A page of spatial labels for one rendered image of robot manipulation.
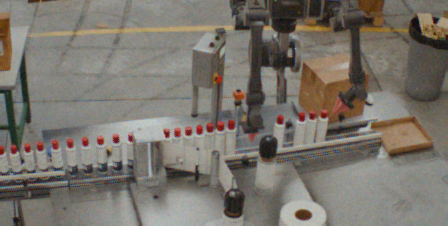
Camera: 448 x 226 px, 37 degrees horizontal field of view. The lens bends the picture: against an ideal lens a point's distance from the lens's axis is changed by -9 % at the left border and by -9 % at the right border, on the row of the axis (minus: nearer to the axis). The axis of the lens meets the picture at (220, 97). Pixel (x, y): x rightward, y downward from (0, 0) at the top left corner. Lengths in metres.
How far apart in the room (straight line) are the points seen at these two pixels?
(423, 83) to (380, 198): 2.47
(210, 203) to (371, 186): 0.83
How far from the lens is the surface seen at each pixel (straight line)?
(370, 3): 6.95
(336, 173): 3.66
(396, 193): 3.61
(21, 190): 3.48
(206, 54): 3.26
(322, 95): 3.84
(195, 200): 3.34
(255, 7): 3.23
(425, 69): 5.84
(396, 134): 4.02
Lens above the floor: 3.07
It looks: 33 degrees down
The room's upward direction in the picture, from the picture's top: 3 degrees clockwise
